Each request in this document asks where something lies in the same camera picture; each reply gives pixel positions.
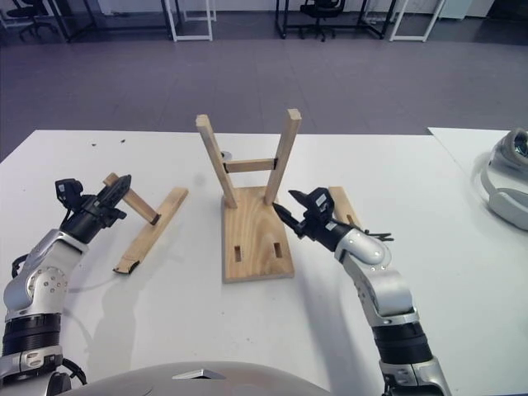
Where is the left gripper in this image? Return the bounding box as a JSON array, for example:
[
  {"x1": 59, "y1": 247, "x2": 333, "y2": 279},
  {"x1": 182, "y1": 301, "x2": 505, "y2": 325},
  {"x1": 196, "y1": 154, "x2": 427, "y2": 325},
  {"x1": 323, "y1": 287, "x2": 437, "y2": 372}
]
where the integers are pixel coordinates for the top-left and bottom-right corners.
[{"x1": 59, "y1": 174, "x2": 134, "y2": 245}]

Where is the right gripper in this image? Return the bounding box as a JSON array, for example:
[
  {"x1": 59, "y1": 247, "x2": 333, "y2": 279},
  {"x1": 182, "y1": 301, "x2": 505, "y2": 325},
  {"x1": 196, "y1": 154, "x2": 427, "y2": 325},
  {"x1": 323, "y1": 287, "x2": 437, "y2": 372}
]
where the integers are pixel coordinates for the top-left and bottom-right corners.
[{"x1": 271, "y1": 189, "x2": 358, "y2": 253}]

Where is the wooden cross bar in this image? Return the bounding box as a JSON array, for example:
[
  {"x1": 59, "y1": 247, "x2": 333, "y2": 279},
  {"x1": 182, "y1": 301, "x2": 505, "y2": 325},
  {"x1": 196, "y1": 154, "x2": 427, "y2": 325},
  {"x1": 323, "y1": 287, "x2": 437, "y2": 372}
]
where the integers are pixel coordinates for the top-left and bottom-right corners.
[
  {"x1": 101, "y1": 172, "x2": 162, "y2": 226},
  {"x1": 224, "y1": 158, "x2": 278, "y2": 175}
]

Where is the wooden seat board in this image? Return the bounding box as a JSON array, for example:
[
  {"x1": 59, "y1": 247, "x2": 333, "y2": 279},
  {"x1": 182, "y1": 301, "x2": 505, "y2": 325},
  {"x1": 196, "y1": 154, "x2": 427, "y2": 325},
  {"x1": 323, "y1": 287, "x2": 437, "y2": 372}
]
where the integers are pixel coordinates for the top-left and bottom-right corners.
[{"x1": 221, "y1": 185, "x2": 296, "y2": 285}]

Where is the wooden leg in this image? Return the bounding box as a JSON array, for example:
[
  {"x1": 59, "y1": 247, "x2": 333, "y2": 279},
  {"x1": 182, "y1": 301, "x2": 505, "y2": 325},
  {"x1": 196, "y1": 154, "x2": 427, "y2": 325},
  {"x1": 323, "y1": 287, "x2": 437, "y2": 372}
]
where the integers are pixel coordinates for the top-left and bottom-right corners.
[
  {"x1": 262, "y1": 107, "x2": 303, "y2": 206},
  {"x1": 195, "y1": 113, "x2": 239, "y2": 210},
  {"x1": 111, "y1": 186, "x2": 190, "y2": 276},
  {"x1": 328, "y1": 186, "x2": 363, "y2": 230}
]

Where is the black office chair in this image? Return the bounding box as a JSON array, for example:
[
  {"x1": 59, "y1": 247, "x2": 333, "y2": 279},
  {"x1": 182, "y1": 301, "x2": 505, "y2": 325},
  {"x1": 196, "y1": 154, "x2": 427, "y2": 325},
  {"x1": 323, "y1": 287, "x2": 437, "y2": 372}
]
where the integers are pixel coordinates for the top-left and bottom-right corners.
[
  {"x1": 297, "y1": 0, "x2": 348, "y2": 43},
  {"x1": 0, "y1": 0, "x2": 47, "y2": 41}
]

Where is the robot body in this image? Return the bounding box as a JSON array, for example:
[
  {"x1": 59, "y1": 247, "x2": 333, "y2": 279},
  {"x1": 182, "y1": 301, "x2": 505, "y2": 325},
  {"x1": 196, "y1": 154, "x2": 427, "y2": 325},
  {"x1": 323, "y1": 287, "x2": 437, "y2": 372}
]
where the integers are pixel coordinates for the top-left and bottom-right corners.
[{"x1": 73, "y1": 361, "x2": 332, "y2": 396}]

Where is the white headset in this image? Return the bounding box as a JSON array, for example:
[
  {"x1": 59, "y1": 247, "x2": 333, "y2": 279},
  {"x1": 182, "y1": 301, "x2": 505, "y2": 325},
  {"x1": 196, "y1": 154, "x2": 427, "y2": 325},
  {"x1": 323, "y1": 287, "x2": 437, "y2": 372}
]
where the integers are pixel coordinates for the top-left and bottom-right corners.
[{"x1": 469, "y1": 127, "x2": 528, "y2": 232}]

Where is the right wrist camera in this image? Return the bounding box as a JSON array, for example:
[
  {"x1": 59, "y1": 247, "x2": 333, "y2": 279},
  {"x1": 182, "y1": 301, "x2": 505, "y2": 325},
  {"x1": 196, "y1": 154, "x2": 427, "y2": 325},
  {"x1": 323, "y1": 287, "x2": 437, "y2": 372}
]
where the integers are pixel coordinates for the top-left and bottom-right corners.
[{"x1": 304, "y1": 186, "x2": 337, "y2": 227}]

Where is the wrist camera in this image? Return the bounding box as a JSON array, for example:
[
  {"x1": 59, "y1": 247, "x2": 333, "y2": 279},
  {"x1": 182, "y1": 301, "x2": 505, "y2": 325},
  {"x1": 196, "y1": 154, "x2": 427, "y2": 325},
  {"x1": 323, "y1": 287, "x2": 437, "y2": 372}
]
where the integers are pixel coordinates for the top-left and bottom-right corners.
[
  {"x1": 54, "y1": 177, "x2": 86, "y2": 212},
  {"x1": 304, "y1": 186, "x2": 337, "y2": 227}
]

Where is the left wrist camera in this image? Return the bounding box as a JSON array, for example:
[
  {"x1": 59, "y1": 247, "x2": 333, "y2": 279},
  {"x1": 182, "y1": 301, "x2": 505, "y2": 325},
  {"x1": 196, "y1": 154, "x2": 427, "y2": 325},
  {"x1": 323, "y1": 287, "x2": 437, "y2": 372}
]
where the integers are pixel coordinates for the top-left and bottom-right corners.
[{"x1": 54, "y1": 177, "x2": 86, "y2": 212}]

